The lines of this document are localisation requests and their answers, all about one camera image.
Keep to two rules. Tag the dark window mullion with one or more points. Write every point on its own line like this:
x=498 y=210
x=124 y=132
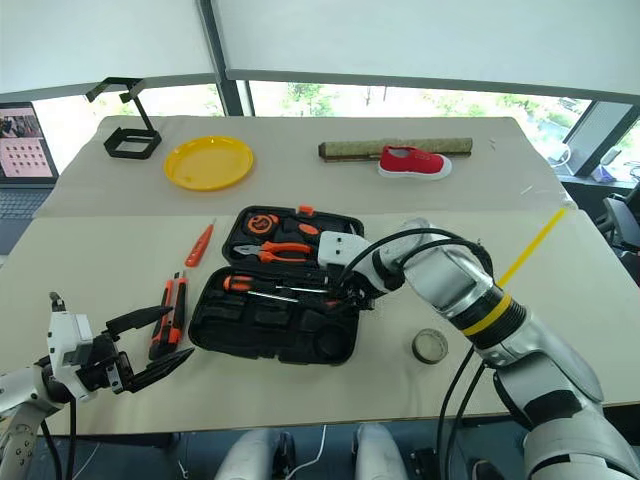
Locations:
x=227 y=85

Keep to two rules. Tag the grey office chair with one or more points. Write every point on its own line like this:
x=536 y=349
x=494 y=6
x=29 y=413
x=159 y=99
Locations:
x=622 y=220

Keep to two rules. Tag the purple paper object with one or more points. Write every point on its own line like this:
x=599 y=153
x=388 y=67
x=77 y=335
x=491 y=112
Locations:
x=606 y=174

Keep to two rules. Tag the grey window pillar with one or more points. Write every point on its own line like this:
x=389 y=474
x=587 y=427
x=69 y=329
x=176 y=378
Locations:
x=597 y=135

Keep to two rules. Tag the orange black tape measure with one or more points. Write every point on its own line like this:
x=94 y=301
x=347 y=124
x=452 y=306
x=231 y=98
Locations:
x=261 y=223

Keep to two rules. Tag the orange black utility knife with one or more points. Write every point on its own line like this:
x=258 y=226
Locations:
x=180 y=310
x=161 y=325

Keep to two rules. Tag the orange test pen screwdriver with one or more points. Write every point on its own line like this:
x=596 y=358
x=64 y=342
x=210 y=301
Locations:
x=199 y=246

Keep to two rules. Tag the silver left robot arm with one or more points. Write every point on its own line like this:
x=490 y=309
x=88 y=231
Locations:
x=20 y=395

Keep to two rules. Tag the black metal stand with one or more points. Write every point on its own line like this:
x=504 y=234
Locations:
x=131 y=142

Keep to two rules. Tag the red canvas shoe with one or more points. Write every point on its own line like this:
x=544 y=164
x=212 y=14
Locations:
x=412 y=162

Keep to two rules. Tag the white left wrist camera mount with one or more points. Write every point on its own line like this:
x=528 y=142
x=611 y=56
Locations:
x=62 y=332

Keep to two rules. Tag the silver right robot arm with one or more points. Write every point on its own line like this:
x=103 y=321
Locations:
x=530 y=360

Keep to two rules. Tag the yellow plastic plate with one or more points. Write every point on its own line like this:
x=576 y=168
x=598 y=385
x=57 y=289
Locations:
x=208 y=163

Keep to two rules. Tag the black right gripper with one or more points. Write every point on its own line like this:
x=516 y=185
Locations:
x=361 y=296

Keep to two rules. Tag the small white device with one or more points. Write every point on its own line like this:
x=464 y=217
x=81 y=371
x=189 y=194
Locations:
x=562 y=156

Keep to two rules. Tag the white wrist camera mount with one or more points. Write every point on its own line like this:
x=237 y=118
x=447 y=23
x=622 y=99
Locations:
x=62 y=332
x=340 y=250

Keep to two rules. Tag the grey rounded robot leg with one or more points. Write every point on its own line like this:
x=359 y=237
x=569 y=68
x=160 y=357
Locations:
x=375 y=452
x=250 y=455

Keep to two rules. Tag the open laptop computer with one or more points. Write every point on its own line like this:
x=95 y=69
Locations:
x=22 y=150

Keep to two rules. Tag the olive rolled mat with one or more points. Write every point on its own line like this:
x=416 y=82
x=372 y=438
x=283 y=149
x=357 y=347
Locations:
x=350 y=146

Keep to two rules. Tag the wide white roller blind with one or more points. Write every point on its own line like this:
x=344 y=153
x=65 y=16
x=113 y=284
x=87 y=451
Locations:
x=425 y=40

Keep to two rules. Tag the grey tape roll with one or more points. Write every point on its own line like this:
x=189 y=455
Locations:
x=429 y=346

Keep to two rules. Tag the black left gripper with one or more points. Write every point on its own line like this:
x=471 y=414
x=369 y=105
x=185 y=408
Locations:
x=102 y=367

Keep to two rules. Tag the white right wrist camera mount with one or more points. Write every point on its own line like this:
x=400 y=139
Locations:
x=340 y=250

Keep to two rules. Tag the black bag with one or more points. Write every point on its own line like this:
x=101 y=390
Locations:
x=280 y=325

